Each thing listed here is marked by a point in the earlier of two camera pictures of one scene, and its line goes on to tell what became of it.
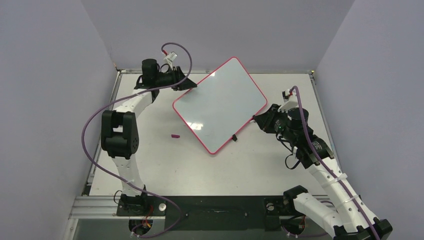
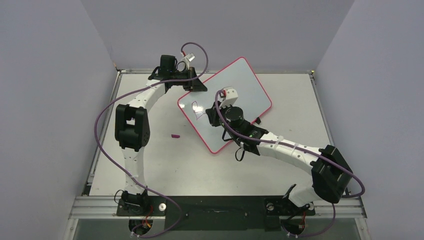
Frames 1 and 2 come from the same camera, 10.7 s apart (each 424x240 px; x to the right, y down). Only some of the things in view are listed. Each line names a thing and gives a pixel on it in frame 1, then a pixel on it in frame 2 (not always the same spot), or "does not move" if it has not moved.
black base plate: (211, 213) does not move
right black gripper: (269, 117) -> (214, 115)
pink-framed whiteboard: (221, 106) does not move
